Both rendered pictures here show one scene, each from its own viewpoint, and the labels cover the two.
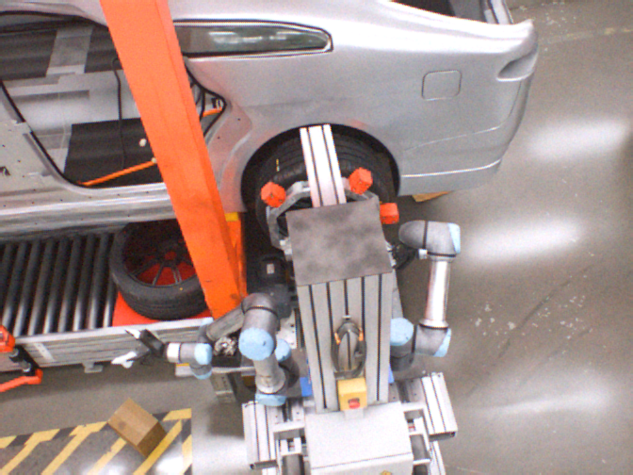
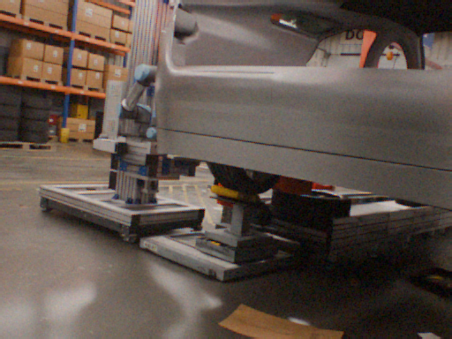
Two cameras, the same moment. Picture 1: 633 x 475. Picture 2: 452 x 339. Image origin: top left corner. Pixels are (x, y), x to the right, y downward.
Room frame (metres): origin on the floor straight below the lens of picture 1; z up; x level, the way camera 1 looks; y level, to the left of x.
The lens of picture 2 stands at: (4.32, -2.67, 0.95)
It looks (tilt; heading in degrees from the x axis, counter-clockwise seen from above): 5 degrees down; 130
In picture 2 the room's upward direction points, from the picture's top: 7 degrees clockwise
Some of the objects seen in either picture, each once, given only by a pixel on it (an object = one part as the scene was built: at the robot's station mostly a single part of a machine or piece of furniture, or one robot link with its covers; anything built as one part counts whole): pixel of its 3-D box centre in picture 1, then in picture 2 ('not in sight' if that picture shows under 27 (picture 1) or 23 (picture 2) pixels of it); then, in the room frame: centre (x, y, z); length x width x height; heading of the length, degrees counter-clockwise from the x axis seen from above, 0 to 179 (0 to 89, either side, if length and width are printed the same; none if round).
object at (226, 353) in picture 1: (219, 349); not in sight; (1.64, 0.52, 0.51); 0.20 x 0.14 x 0.13; 81
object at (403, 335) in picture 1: (399, 336); (141, 112); (1.35, -0.29, 0.98); 0.13 x 0.12 x 0.14; 75
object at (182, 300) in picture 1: (172, 260); (310, 206); (2.30, 0.81, 0.39); 0.66 x 0.66 x 0.24
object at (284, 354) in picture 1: (277, 356); not in sight; (1.32, 0.21, 0.98); 0.13 x 0.12 x 0.14; 169
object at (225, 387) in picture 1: (221, 377); (229, 212); (1.64, 0.57, 0.21); 0.10 x 0.10 x 0.42; 0
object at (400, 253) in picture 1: (404, 252); not in sight; (1.86, -0.40, 0.86); 0.12 x 0.08 x 0.09; 90
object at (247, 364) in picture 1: (219, 356); not in sight; (1.64, 0.54, 0.44); 0.43 x 0.17 x 0.03; 90
